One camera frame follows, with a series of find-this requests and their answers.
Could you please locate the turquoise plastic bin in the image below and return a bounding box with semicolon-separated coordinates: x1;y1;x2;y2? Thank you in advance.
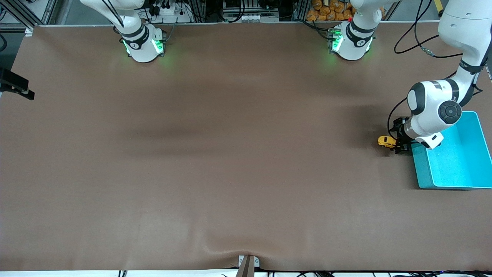
411;111;492;190

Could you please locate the bag of orange items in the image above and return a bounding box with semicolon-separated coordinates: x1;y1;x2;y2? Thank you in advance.
306;0;356;22

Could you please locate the brown table mat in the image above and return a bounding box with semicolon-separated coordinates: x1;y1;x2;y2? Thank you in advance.
0;22;492;272

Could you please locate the white power strip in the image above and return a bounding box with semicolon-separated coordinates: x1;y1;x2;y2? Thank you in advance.
148;4;193;24

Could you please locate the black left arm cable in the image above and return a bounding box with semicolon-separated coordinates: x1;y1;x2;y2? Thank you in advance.
387;0;485;136

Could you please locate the aluminium frame profile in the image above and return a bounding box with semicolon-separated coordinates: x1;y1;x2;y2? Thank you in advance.
0;0;59;37

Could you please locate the metal table clamp bracket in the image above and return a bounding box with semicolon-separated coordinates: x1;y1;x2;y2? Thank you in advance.
238;255;260;277

